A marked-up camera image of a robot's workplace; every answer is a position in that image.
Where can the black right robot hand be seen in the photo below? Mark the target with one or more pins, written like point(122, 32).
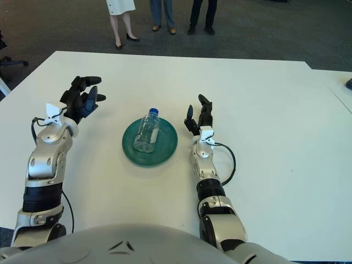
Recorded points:
point(204, 118)

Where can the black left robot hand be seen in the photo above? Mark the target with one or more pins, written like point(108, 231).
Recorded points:
point(75, 101)

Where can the clear bottle with blue cap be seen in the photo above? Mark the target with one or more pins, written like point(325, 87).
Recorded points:
point(147, 132)

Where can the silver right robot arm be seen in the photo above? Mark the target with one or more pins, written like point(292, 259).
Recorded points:
point(209, 170)

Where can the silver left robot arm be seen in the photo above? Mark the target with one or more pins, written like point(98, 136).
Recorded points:
point(46, 154)

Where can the green round plate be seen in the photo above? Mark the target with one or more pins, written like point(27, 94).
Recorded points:
point(165, 145)

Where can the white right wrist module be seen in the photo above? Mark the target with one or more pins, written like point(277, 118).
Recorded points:
point(206, 134)

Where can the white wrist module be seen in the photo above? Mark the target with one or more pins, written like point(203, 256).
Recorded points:
point(206, 134)
point(53, 111)

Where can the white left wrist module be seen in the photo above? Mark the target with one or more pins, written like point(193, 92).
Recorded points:
point(53, 111)

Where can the white side table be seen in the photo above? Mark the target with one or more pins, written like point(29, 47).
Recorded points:
point(4, 88)

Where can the black office chair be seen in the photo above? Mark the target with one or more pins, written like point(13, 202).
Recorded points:
point(9, 61)

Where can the person in black trousers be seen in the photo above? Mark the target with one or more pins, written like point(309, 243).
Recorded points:
point(202, 13)

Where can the person in white skirt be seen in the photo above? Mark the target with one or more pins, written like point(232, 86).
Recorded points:
point(121, 6)

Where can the person in blue jeans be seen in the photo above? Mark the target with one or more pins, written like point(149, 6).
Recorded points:
point(162, 13)

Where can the dark flat device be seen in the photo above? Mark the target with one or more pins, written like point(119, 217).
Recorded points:
point(349, 83)

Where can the grey robot torso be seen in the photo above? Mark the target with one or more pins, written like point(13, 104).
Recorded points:
point(115, 247)

